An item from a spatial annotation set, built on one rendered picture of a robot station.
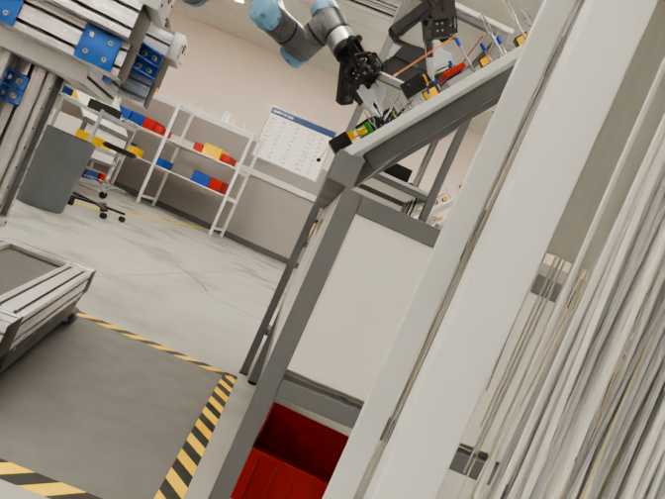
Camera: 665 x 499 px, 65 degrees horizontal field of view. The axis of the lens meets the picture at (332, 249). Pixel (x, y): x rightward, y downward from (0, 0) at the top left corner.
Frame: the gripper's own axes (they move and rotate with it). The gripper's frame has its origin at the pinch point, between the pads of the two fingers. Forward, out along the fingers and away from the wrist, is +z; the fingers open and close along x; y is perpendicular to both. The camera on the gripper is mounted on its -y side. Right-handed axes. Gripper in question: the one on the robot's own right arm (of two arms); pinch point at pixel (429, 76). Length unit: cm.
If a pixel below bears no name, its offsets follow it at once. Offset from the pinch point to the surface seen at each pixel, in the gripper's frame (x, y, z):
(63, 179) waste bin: 235, -276, 6
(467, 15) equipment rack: 109, 22, -40
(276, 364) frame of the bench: -41, -36, 57
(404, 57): 109, -6, -26
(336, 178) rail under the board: -33.9, -20.7, 22.0
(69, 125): 488, -438, -72
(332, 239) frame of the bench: -36, -23, 34
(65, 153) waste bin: 233, -268, -13
